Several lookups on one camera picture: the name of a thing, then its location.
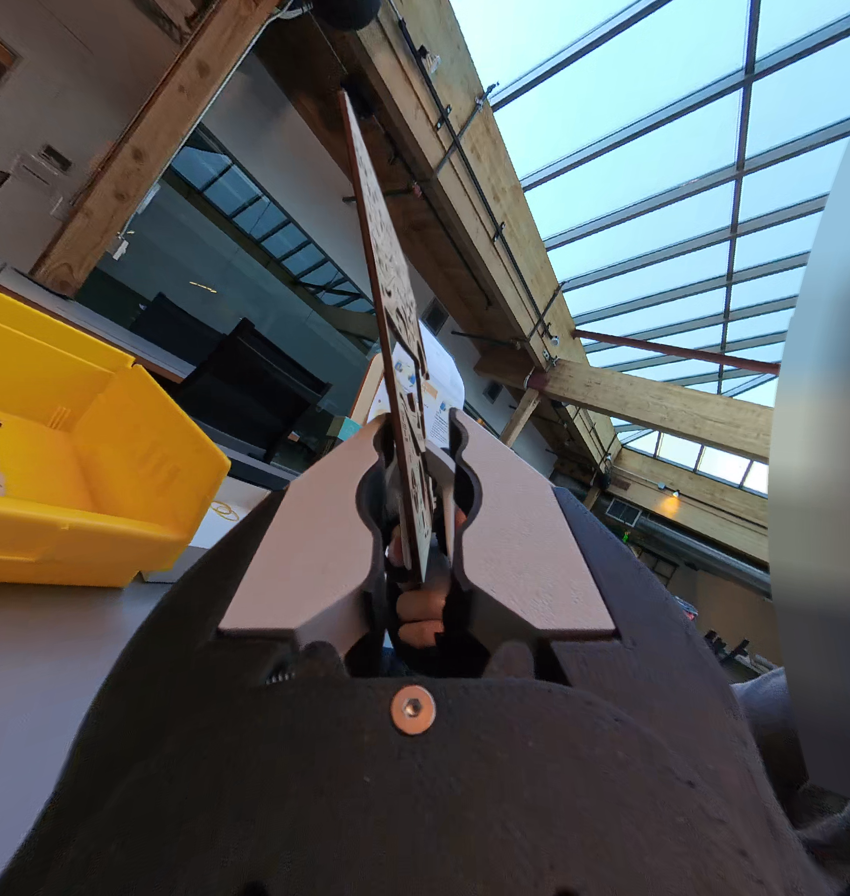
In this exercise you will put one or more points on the laser-cut wooden parts sheet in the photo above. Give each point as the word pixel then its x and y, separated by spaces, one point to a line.
pixel 397 315

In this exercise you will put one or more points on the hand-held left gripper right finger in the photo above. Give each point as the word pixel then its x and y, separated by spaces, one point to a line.
pixel 537 560

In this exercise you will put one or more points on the yellow plastic bin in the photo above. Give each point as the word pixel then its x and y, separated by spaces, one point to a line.
pixel 117 490

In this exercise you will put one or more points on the person's right hand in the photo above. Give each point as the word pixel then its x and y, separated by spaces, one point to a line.
pixel 421 609

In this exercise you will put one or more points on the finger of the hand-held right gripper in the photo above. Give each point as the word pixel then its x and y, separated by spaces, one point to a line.
pixel 440 467

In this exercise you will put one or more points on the person's t-shirt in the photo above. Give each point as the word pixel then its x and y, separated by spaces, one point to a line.
pixel 817 840

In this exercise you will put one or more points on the standing instruction sheet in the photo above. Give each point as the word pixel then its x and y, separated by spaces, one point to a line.
pixel 442 392

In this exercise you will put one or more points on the grey desk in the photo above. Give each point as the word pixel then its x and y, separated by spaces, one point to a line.
pixel 47 665

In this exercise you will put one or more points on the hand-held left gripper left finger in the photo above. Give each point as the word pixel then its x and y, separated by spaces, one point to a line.
pixel 306 560

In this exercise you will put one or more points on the white cardboard box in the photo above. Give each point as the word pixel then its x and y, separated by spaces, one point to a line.
pixel 208 547

